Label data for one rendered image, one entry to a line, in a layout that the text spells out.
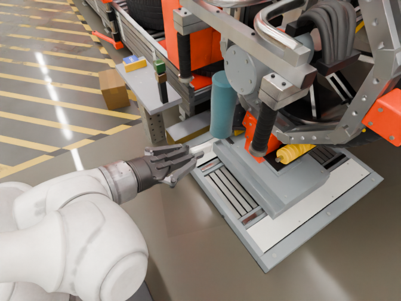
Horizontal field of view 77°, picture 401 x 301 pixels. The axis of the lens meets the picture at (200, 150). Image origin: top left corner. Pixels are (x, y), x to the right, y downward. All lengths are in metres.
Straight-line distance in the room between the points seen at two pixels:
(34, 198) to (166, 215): 0.92
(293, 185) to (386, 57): 0.76
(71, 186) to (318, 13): 0.52
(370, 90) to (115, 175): 0.55
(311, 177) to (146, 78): 0.94
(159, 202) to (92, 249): 1.06
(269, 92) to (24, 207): 0.46
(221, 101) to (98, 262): 0.64
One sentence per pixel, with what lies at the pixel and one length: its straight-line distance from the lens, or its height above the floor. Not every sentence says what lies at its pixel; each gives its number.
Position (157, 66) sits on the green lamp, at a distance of 1.07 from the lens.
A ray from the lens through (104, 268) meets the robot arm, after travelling 0.35.
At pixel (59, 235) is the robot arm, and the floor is 0.92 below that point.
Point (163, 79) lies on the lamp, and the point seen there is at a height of 0.59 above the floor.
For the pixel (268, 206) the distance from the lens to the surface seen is 1.24.
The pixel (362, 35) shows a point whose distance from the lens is 1.32.
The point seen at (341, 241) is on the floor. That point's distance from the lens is 1.46.
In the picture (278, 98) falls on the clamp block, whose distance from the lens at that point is 0.48.
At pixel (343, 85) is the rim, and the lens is 0.81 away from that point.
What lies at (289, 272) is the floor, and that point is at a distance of 1.32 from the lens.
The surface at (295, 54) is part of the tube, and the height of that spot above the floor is 1.00.
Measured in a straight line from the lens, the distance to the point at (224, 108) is 0.87.
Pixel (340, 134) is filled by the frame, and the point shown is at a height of 0.76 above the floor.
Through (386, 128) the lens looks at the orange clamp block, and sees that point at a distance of 0.66.
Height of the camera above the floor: 1.23
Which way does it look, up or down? 51 degrees down
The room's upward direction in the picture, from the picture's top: straight up
